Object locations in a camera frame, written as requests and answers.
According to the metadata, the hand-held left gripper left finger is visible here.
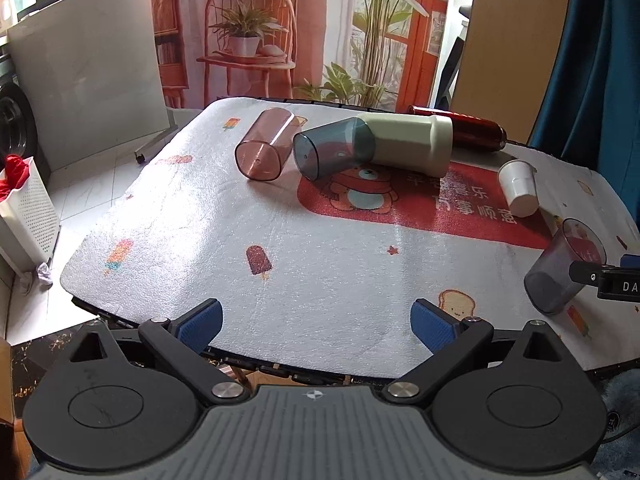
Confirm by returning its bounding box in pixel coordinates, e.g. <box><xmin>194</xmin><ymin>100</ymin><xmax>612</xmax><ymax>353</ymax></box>
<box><xmin>67</xmin><ymin>298</ymin><xmax>253</xmax><ymax>406</ymax></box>

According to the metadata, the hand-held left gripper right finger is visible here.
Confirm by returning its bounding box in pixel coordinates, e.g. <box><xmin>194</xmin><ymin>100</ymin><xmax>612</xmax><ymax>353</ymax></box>
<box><xmin>382</xmin><ymin>298</ymin><xmax>576</xmax><ymax>406</ymax></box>

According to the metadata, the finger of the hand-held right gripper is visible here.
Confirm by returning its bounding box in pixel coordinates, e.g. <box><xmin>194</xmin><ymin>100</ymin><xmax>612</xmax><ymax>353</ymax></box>
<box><xmin>569</xmin><ymin>260</ymin><xmax>608</xmax><ymax>288</ymax></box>

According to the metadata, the grey transparent cup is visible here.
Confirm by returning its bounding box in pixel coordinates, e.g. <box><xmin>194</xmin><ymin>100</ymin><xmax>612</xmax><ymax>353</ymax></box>
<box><xmin>523</xmin><ymin>217</ymin><xmax>608</xmax><ymax>316</ymax></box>

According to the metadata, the white paper cup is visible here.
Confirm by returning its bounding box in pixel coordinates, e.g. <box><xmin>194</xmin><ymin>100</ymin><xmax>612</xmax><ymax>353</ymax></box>
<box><xmin>497</xmin><ymin>159</ymin><xmax>540</xmax><ymax>218</ymax></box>

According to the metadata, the cream tumbler cup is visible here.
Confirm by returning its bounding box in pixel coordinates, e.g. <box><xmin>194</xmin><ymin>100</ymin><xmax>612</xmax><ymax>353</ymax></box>
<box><xmin>357</xmin><ymin>111</ymin><xmax>454</xmax><ymax>179</ymax></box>

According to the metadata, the pink transparent cup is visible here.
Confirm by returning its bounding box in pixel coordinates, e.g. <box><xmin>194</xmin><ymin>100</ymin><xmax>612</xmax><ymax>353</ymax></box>
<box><xmin>235</xmin><ymin>108</ymin><xmax>297</xmax><ymax>182</ymax></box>

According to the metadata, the blue transparent cup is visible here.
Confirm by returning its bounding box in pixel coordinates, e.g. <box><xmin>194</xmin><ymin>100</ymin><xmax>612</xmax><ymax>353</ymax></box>
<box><xmin>292</xmin><ymin>116</ymin><xmax>377</xmax><ymax>181</ymax></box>

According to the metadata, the white printed blanket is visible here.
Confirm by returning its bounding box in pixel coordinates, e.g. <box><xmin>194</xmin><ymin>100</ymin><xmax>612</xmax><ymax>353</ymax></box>
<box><xmin>60</xmin><ymin>96</ymin><xmax>640</xmax><ymax>378</ymax></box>

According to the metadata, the blue fuzzy cloth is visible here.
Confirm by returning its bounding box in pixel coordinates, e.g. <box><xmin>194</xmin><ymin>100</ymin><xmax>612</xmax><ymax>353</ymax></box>
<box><xmin>594</xmin><ymin>367</ymin><xmax>640</xmax><ymax>480</ymax></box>

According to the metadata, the crumpled tissue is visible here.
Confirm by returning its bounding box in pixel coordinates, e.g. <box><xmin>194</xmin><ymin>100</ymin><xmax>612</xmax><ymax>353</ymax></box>
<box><xmin>19</xmin><ymin>262</ymin><xmax>54</xmax><ymax>297</ymax></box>

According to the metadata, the dark red bottle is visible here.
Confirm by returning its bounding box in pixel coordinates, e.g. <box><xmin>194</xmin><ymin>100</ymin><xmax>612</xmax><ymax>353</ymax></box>
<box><xmin>407</xmin><ymin>104</ymin><xmax>508</xmax><ymax>152</ymax></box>

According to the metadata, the white perforated basket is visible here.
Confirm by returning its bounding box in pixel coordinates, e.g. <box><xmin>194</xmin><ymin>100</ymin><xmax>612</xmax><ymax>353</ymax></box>
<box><xmin>0</xmin><ymin>156</ymin><xmax>62</xmax><ymax>273</ymax></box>

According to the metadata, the blue curtain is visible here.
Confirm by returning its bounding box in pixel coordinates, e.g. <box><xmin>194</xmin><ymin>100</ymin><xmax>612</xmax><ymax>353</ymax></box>
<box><xmin>527</xmin><ymin>0</ymin><xmax>640</xmax><ymax>187</ymax></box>

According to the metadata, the wooden board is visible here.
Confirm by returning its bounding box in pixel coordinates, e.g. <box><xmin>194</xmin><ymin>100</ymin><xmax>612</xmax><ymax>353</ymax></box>
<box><xmin>449</xmin><ymin>0</ymin><xmax>574</xmax><ymax>147</ymax></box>

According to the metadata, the red cloth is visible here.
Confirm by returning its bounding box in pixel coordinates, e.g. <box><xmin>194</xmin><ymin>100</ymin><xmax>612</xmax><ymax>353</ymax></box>
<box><xmin>0</xmin><ymin>155</ymin><xmax>27</xmax><ymax>202</ymax></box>

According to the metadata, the black stand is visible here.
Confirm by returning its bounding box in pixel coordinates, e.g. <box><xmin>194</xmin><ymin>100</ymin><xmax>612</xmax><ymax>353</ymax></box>
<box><xmin>434</xmin><ymin>4</ymin><xmax>473</xmax><ymax>112</ymax></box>

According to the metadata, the dark washing machine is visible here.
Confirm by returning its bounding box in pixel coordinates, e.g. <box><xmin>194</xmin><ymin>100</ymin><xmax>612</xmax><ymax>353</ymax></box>
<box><xmin>0</xmin><ymin>39</ymin><xmax>52</xmax><ymax>177</ymax></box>

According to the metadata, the white board on casters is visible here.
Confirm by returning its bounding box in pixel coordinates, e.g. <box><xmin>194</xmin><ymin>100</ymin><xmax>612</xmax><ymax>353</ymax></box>
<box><xmin>7</xmin><ymin>0</ymin><xmax>174</xmax><ymax>177</ymax></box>

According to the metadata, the printed backdrop cloth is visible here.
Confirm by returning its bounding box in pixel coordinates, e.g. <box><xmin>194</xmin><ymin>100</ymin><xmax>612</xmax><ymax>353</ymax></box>
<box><xmin>148</xmin><ymin>0</ymin><xmax>454</xmax><ymax>112</ymax></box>

